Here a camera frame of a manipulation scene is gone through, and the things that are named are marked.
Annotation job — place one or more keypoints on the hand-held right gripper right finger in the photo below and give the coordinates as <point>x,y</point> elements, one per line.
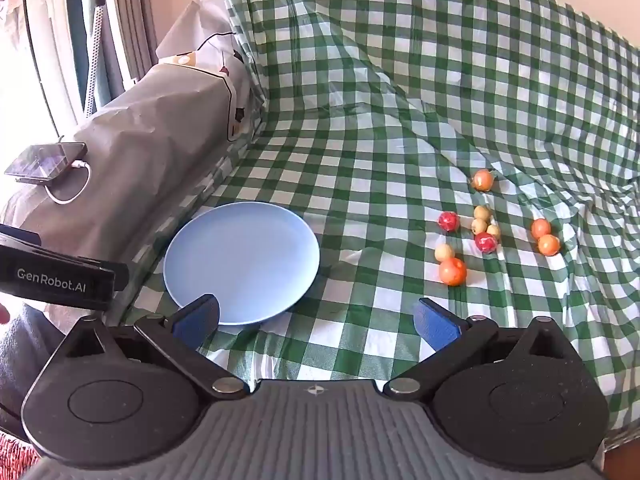
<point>437,324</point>

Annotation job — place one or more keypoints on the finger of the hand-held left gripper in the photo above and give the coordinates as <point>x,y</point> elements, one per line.
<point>121,276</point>

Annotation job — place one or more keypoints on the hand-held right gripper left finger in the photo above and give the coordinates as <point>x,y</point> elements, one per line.
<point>197,321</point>

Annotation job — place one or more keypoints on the round orange fruit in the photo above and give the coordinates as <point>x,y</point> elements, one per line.
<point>452,271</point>
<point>540,228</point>
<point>549,245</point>

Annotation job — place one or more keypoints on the light blue plate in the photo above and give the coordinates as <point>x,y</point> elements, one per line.
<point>240,260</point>

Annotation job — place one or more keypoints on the small red fruit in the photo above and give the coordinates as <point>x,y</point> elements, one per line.
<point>485,243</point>
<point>448,221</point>

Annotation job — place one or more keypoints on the person's left hand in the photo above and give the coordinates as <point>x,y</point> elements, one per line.
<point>3,314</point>

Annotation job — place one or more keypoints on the small beige fruit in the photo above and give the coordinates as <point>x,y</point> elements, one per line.
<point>478,226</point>
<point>481,211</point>
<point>444,252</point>
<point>494,231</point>

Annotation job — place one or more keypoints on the person's grey trousers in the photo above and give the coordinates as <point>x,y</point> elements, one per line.
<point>25,360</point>

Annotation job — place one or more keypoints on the black smartphone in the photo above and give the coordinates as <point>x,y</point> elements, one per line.
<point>45,160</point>

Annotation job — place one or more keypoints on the orange fruit with pale patch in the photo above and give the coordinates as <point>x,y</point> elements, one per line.
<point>483,180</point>

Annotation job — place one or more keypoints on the red patterned rug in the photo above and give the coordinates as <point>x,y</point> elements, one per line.
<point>15,452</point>

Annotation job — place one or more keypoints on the green checkered cloth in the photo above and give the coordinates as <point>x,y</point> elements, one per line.
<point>400,110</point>

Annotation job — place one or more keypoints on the white dotted pole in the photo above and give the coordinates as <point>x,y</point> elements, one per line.
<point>95,60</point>

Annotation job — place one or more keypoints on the grey curtain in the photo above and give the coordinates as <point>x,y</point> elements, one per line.
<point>135,15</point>

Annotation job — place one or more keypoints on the white window frame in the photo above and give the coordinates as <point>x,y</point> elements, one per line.
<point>47,35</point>

